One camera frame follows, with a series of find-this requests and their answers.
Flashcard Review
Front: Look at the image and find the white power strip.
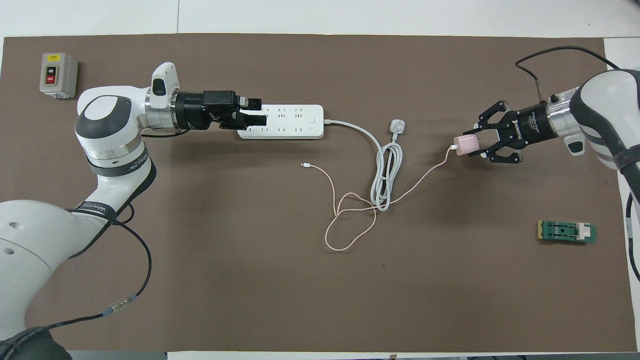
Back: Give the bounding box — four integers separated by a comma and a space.
236, 104, 326, 140

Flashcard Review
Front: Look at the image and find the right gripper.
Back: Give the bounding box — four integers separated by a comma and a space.
474, 100, 558, 165

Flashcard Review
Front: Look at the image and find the pink charging cable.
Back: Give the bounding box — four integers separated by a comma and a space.
300, 145, 459, 252

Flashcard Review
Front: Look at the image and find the white power strip cable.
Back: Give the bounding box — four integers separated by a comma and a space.
323, 118, 407, 212

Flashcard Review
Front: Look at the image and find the black cable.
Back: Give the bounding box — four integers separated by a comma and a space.
514, 46, 622, 103
0, 202, 153, 347
626, 192, 640, 282

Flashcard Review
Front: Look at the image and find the grey switch box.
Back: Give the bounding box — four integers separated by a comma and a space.
39, 52, 79, 99

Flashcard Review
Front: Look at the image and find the pink charger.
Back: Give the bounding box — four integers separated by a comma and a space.
452, 133, 481, 157

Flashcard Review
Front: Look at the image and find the black cable sleeve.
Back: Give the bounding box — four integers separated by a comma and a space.
0, 325, 74, 360

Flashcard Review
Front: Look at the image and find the green circuit board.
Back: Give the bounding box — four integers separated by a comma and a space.
538, 220, 598, 246

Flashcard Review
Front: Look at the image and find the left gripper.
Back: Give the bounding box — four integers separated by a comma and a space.
175, 90, 268, 132

